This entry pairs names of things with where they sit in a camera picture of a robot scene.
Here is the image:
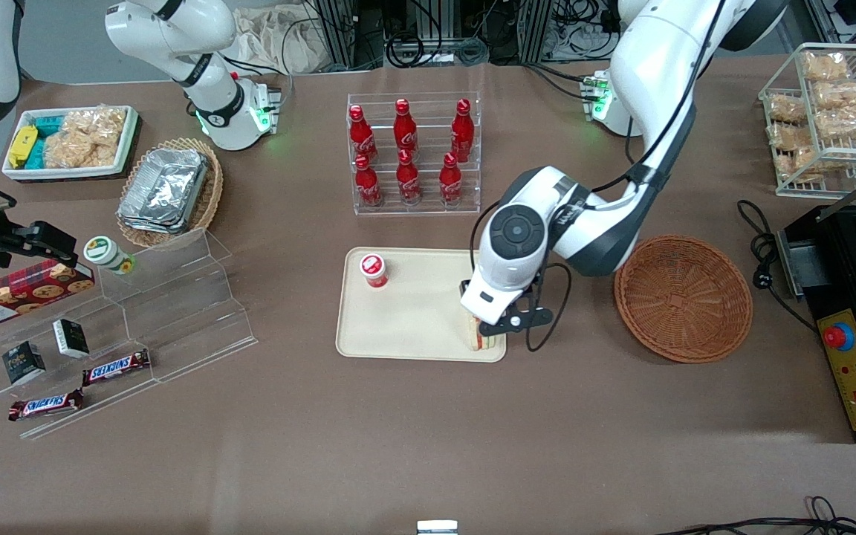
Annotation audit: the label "small red white cup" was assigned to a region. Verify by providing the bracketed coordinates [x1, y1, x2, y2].
[358, 253, 390, 290]

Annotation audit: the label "black appliance box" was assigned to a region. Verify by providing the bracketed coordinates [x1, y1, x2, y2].
[776, 159, 856, 444]

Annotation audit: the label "red emergency stop button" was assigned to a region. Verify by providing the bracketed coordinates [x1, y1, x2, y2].
[823, 322, 856, 352]

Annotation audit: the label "stack of foil trays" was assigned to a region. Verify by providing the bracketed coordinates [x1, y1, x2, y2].
[117, 148, 210, 236]

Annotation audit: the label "round brown wicker basket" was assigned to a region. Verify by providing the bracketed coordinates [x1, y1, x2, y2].
[614, 235, 754, 364]

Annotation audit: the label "oval light wicker basket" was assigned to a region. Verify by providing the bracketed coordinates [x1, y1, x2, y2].
[116, 137, 224, 250]

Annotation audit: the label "yellow snack packet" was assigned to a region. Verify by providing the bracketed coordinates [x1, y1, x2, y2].
[8, 126, 39, 169]

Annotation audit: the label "clear bag of crackers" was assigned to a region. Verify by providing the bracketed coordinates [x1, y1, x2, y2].
[43, 107, 129, 169]

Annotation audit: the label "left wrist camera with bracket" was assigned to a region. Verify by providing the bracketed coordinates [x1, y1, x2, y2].
[480, 291, 554, 337]

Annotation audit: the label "clear acrylic bottle rack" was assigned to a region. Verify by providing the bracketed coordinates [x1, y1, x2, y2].
[346, 92, 482, 217]

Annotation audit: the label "white wire rack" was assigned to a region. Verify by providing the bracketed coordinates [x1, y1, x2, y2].
[759, 42, 856, 200]

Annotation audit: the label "green white yoghurt cup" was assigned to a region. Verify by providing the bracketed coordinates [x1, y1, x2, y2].
[83, 236, 136, 276]

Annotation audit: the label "white rectangular snack bin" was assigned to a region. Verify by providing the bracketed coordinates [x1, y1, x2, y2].
[1, 105, 140, 182]

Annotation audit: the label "small black carton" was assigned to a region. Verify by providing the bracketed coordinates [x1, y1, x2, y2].
[1, 341, 47, 386]
[52, 319, 91, 360]

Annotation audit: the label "black floor cables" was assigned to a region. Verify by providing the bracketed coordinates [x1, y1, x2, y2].
[655, 496, 856, 535]

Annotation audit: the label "red tartan cookie box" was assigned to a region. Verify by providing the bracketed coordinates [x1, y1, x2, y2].
[0, 259, 96, 332]

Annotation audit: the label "Snickers bar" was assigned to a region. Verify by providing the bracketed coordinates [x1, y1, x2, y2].
[7, 389, 85, 423]
[82, 348, 152, 386]

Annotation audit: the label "triangular sandwich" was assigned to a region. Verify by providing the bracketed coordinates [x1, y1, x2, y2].
[464, 312, 508, 352]

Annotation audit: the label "teal snack packet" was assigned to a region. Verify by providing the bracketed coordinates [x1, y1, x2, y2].
[25, 114, 68, 169]

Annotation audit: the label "bagged fried snack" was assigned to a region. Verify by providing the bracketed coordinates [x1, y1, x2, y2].
[800, 51, 852, 82]
[776, 149, 839, 184]
[767, 123, 820, 152]
[811, 80, 856, 111]
[765, 93, 808, 125]
[814, 104, 856, 142]

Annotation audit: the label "red cola bottle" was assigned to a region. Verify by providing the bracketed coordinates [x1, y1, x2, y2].
[396, 149, 422, 206]
[450, 98, 476, 163]
[439, 152, 464, 207]
[354, 154, 384, 208]
[394, 98, 419, 158]
[348, 105, 379, 165]

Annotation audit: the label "beige cloth bag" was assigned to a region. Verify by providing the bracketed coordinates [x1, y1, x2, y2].
[229, 6, 328, 75]

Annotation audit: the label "clear acrylic stepped shelf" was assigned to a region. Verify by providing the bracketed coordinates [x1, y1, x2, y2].
[0, 227, 259, 441]

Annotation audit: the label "coiled black cable bundle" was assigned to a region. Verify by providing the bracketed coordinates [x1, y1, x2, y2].
[386, 31, 490, 69]

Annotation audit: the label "beige plastic tray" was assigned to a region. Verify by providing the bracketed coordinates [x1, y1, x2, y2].
[335, 247, 508, 363]

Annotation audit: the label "black power cable with plug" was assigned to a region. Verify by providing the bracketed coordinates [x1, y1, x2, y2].
[736, 198, 820, 333]

